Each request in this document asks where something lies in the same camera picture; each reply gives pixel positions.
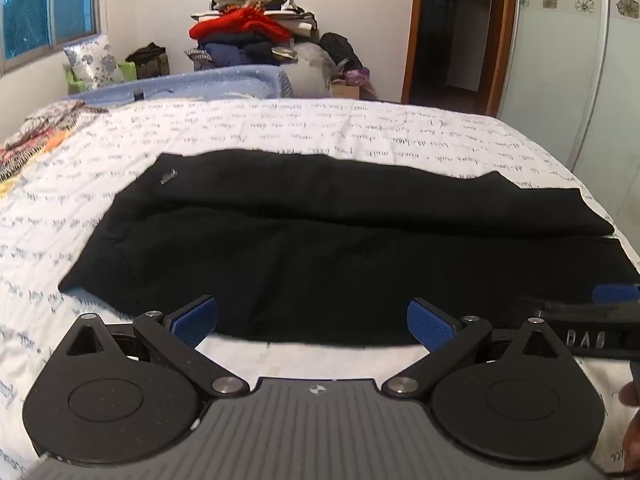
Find cardboard box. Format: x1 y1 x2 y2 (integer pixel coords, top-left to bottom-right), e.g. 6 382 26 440
331 79 362 101

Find person's right hand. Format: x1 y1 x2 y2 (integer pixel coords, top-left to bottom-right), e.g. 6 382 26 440
619 381 640 478

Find white floral wardrobe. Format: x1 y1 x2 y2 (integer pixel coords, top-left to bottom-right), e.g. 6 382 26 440
497 0 640 242

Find floral pillow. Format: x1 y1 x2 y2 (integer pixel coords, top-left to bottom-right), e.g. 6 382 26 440
63 34 125 92

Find colourful patterned blanket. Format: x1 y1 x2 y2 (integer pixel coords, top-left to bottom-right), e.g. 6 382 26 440
0 100 109 196

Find green plastic bin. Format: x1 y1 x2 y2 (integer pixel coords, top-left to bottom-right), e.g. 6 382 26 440
65 60 139 94

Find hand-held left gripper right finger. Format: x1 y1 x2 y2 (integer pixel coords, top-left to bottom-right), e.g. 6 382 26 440
381 299 576 402

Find white script-printed quilt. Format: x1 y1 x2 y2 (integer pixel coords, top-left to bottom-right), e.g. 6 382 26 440
0 96 640 480

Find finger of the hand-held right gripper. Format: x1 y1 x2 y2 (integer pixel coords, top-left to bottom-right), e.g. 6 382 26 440
591 284 640 306

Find black bag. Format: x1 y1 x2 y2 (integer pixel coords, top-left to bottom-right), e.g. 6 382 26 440
318 32 364 75

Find dark brown bag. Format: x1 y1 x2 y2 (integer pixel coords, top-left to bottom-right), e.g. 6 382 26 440
125 42 171 80

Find blue quilted mattress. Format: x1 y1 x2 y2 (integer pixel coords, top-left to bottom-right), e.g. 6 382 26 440
67 64 287 107

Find black pants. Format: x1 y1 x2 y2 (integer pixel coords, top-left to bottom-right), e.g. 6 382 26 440
58 149 640 349

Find wooden door frame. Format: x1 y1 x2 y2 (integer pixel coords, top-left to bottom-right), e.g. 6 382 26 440
400 0 522 117

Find pile of folded clothes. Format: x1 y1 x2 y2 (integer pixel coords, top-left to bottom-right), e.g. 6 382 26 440
184 0 319 74

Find window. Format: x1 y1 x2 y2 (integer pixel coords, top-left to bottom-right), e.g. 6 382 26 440
0 0 102 65

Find grey bedding bundle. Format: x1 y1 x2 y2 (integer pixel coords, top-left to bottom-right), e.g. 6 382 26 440
277 42 337 99

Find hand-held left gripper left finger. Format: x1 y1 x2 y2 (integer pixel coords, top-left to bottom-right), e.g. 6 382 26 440
50 296 251 402

